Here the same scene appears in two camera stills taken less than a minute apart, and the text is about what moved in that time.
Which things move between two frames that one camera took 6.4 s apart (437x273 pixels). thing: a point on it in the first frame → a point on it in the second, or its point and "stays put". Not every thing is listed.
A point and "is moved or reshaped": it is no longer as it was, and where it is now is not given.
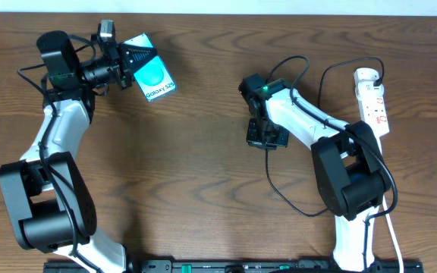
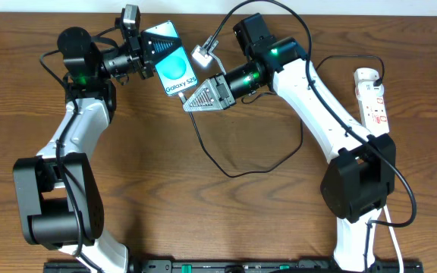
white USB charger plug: [363, 74] stays put
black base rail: [238, 266] stays put
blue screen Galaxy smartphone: [154, 78] is moved or reshaped
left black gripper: [119, 61] → [143, 54]
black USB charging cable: [377, 83] → [297, 152]
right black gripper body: [263, 134] → [225, 89]
